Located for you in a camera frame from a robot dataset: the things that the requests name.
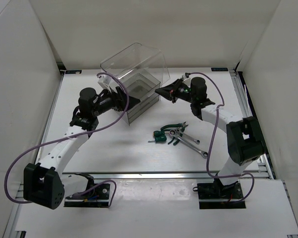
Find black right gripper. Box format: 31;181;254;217
155;78;196;104

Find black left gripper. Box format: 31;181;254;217
92;86;140;117

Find large green cutting pliers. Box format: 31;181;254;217
160;122;188;146

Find clear plastic drawer organizer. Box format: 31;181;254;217
99;43;170;125

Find large silver ratchet wrench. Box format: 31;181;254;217
180;137;208;159

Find small green cutting pliers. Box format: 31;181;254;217
165;129;180;146

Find small silver ratchet wrench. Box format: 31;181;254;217
175;129;200;144

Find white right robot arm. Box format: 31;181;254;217
155;72;267;198

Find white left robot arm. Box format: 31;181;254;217
23;83;141;210

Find green stubby phillips screwdriver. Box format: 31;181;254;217
153;130;166;137

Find green stubby flat screwdriver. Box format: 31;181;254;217
148;135;167;143

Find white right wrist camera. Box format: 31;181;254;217
181;72;191;81

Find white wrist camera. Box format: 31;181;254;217
181;72;191;81
98;74;112;90

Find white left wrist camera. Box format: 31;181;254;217
98;74;112;90

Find aluminium frame rail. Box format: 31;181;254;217
60;171;270;180

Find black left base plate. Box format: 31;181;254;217
63;179;117;208

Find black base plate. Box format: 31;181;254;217
63;179;117;208
193;180;246;210

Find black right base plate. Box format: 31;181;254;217
193;180;246;210

